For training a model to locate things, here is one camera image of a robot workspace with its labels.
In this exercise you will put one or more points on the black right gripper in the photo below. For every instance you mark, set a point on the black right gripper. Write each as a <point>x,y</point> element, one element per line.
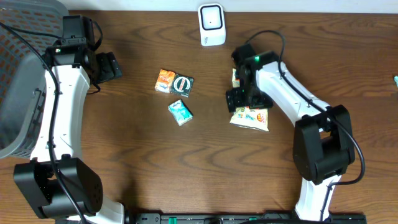
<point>233,99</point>

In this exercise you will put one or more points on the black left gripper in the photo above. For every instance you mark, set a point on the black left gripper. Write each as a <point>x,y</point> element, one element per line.
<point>109,66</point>

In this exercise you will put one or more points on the yellow snack bag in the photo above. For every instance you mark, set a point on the yellow snack bag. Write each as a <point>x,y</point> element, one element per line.
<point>243,116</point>

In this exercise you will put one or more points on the orange tissue pack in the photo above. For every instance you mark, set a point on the orange tissue pack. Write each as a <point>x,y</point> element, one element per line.
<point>164,81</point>

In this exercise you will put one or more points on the dark green round-logo packet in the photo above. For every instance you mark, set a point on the dark green round-logo packet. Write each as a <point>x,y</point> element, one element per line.
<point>182,85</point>

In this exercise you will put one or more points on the teal tissue pack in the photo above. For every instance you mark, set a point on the teal tissue pack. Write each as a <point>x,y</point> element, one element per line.
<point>180,112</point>

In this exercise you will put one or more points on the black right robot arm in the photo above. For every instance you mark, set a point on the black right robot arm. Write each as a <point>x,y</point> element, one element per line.
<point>322,149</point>

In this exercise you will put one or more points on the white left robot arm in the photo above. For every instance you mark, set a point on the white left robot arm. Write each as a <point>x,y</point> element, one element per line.
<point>56,183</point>

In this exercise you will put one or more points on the white barcode scanner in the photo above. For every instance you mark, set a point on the white barcode scanner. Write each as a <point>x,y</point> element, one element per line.
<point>212,24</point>

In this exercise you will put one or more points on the grey plastic shopping basket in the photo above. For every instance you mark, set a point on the grey plastic shopping basket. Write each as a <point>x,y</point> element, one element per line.
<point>38,25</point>

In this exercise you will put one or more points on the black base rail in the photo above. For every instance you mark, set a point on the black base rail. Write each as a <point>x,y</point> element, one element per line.
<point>268,217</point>

